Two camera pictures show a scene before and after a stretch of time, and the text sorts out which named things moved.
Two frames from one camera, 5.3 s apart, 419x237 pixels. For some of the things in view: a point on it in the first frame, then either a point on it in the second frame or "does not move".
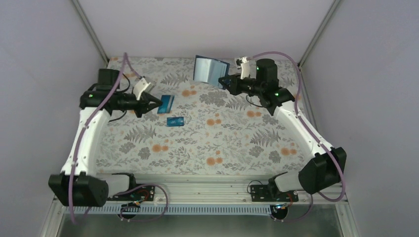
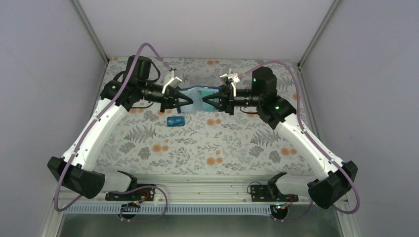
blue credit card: x=175 y=121 does not move
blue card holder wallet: x=209 y=70 -> x=196 y=95
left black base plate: x=145 y=193 does not move
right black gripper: x=233 y=87 -> x=227 y=105
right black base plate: x=259 y=193 does not move
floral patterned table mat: x=209 y=131 does not move
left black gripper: x=144 y=106 -> x=171 y=98
